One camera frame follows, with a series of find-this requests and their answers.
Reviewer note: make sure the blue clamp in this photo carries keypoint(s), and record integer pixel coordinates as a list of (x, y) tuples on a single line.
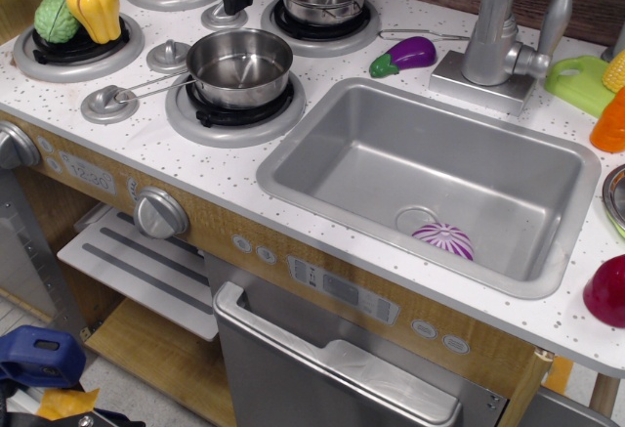
[(41, 357)]

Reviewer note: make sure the grey dishwasher door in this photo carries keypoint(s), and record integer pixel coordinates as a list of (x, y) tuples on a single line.
[(290, 363)]

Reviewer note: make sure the silver oven dial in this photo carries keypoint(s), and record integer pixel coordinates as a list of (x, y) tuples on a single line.
[(157, 214), (17, 149)]

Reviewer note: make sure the green toy cabbage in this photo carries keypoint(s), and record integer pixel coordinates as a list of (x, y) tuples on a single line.
[(54, 22)]

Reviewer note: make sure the grey toy sink basin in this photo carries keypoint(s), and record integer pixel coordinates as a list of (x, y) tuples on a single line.
[(384, 162)]

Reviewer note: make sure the white oven rack shelf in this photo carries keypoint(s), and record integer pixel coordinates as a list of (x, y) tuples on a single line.
[(166, 276)]

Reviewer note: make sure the silver stovetop knob front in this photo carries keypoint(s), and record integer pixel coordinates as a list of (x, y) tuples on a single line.
[(111, 104)]

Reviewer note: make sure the front left stove burner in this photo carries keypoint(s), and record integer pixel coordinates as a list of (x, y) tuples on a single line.
[(107, 64)]

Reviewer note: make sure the silver oven dial centre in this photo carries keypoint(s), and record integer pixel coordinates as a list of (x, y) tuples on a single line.
[(157, 214)]

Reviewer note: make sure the silver oven dial left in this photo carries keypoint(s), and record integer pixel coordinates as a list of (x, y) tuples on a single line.
[(17, 149)]

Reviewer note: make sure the steel pan front burner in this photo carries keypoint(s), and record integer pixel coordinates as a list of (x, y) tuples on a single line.
[(239, 68)]

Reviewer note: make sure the grey oven door left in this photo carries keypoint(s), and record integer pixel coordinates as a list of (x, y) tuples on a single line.
[(33, 288)]

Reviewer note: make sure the purple white toy onion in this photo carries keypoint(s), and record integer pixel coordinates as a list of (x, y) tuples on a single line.
[(447, 238)]

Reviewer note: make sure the front right stove burner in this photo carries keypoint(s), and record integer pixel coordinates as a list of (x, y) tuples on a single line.
[(181, 115)]

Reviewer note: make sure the green toy cutting board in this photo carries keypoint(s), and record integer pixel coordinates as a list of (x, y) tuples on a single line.
[(579, 82)]

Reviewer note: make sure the purple toy eggplant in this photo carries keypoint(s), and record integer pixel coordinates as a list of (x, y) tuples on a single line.
[(413, 52)]

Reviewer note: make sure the yellow toy bell pepper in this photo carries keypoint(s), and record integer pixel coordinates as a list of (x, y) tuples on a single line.
[(101, 18)]

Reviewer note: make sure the orange toy carrot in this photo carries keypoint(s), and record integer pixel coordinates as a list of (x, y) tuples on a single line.
[(608, 133)]

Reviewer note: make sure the silver stovetop knob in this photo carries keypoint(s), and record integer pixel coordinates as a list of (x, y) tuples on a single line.
[(111, 104), (216, 18), (168, 57)]

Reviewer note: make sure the yellow toy corn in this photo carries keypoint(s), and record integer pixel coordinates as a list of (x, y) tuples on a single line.
[(614, 76)]

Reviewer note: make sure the back right stove burner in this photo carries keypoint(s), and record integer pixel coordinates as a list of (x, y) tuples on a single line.
[(322, 41)]

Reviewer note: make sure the silver stovetop knob back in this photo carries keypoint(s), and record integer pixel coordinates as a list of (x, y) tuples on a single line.
[(216, 18)]

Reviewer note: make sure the silver stovetop knob middle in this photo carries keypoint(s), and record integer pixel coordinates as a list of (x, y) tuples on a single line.
[(168, 57)]

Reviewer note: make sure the silver toy faucet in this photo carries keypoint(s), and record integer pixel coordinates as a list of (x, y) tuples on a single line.
[(498, 71)]

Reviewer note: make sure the steel bowl right edge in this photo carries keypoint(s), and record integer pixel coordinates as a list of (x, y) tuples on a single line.
[(613, 198)]

